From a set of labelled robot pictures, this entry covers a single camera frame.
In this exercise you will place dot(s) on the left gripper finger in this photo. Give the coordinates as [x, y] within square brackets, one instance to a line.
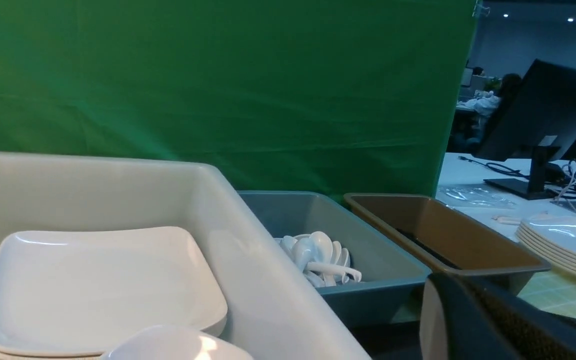
[464, 318]

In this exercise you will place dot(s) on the brown plastic bin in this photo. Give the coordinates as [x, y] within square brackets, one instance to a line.
[447, 240]

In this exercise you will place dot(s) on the blue plastic bin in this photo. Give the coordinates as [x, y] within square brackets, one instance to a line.
[389, 273]

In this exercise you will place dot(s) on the green checked tablecloth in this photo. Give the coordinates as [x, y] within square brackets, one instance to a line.
[551, 291]

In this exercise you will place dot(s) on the stack of plates on desk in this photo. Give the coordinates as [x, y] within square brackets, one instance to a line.
[551, 237]

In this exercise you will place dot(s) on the pile of white spoons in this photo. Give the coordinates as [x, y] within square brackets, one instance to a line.
[322, 261]

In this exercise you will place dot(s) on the large white plastic tub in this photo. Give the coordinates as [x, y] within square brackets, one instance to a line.
[273, 312]

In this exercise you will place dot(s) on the black computer monitor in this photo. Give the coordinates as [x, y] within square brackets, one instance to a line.
[537, 122]

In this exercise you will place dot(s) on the green backdrop cloth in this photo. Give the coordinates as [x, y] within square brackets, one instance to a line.
[328, 96]

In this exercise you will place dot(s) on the stack of small white bowls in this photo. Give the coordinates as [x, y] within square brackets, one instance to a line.
[174, 342]

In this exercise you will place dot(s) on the stack of white square plates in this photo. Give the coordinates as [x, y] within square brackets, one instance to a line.
[77, 294]

